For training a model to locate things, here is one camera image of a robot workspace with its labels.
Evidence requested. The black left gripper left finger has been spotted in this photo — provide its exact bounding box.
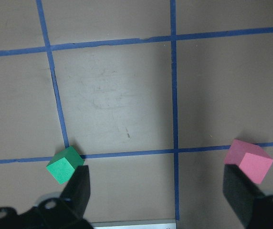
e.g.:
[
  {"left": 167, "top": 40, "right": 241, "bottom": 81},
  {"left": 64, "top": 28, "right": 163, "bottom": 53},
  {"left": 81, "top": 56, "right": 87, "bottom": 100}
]
[{"left": 60, "top": 165, "right": 90, "bottom": 218}]

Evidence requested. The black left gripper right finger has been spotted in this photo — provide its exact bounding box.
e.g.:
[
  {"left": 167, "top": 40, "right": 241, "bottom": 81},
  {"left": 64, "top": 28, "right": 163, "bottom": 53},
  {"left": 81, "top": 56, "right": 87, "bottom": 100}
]
[{"left": 222, "top": 164, "right": 265, "bottom": 227}]

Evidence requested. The green foam cube centre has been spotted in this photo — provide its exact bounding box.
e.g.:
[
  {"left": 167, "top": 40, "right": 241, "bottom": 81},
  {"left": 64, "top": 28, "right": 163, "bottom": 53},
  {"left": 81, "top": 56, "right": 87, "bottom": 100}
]
[{"left": 46, "top": 146, "right": 84, "bottom": 184}]

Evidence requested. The pink foam cube near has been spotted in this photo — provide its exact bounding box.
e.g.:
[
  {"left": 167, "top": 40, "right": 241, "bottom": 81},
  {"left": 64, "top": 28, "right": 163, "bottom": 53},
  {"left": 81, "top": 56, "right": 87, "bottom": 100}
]
[{"left": 224, "top": 139, "right": 273, "bottom": 184}]

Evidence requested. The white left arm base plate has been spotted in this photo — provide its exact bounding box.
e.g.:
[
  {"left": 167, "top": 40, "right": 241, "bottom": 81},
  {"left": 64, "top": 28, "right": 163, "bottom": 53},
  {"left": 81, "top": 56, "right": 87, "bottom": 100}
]
[{"left": 91, "top": 219, "right": 177, "bottom": 229}]

